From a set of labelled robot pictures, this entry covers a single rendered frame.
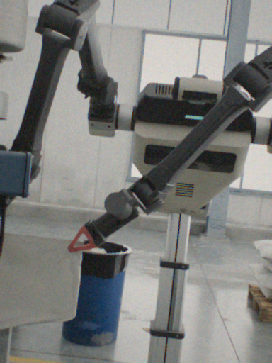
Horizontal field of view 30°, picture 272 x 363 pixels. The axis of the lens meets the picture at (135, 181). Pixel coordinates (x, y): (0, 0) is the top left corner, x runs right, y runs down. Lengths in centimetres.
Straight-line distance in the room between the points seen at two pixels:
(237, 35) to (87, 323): 657
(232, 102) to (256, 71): 9
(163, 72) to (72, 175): 247
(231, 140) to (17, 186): 85
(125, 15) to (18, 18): 853
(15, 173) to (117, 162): 833
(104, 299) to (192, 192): 190
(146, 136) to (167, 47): 789
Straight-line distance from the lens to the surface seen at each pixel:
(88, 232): 133
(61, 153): 948
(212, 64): 951
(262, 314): 473
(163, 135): 167
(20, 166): 104
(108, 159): 937
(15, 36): 118
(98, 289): 355
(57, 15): 124
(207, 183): 177
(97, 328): 364
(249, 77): 124
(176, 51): 951
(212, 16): 972
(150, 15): 968
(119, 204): 124
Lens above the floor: 132
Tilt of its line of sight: 3 degrees down
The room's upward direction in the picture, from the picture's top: 6 degrees clockwise
